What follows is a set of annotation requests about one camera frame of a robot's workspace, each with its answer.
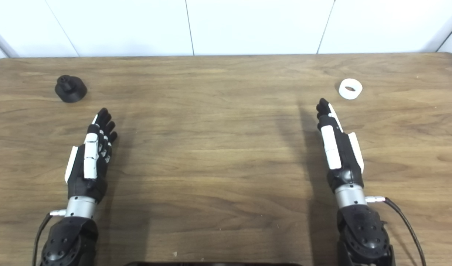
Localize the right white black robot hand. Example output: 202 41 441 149
316 98 367 209

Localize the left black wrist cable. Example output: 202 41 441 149
32 209 67 266

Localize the grey wall corner post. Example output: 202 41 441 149
0 22 19 58

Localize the round black part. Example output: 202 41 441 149
55 75 88 103

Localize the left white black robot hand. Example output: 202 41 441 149
65 108 118 219

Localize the white ring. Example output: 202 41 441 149
339 78 363 100

